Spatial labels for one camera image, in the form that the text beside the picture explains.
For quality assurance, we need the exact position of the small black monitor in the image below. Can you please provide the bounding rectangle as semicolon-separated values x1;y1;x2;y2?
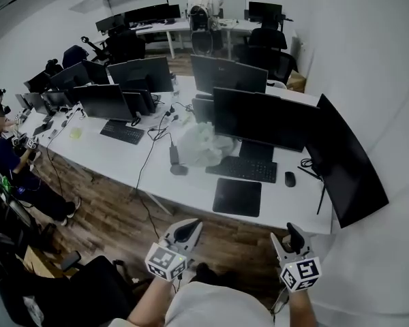
191;93;215;124

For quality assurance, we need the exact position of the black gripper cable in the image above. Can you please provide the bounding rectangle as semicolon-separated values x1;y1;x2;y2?
171;273;184;295

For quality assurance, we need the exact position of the large curved black monitor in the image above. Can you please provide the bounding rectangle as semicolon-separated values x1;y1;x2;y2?
297;93;391;230

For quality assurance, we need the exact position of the black keyboard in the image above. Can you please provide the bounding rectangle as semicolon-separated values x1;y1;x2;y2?
204;155;278;185
99;119;146;146

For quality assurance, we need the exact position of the person's right forearm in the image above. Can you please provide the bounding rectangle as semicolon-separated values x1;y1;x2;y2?
287;289;318;327

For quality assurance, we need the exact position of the long black power cable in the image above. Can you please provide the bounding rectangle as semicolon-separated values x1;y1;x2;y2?
134;127;179;240

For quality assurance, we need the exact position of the person's white shirt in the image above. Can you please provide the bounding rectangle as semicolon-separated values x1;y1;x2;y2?
107;281;276;327

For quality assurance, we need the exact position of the black office chair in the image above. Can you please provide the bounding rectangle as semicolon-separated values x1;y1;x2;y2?
247;20;288;51
105;25;147;65
59;250;145;327
234;44;299;85

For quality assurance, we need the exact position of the black mouse pad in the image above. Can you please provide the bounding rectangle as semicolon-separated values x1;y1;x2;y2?
211;176;263;219

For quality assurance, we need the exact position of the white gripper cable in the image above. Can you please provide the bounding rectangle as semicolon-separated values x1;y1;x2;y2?
269;289;291;320

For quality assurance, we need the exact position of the dark covered office chair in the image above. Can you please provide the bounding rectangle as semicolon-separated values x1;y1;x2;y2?
61;44;90;69

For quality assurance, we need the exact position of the white plastic bag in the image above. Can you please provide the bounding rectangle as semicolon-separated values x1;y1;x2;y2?
177;121;237;168

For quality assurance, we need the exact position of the grey oval device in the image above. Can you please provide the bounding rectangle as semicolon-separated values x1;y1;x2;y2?
169;163;190;176

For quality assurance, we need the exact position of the person's left forearm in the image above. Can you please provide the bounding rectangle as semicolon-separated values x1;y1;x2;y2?
127;277;175;327

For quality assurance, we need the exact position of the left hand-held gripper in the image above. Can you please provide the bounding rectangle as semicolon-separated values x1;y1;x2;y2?
145;218;204;282

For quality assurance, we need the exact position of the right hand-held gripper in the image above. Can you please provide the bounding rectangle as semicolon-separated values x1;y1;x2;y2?
270;222;322;294

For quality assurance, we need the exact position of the black flat computer monitor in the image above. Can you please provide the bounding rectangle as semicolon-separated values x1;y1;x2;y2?
212;87;321;164

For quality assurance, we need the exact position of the brown cardboard box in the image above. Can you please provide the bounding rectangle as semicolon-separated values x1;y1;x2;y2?
286;70;308;93

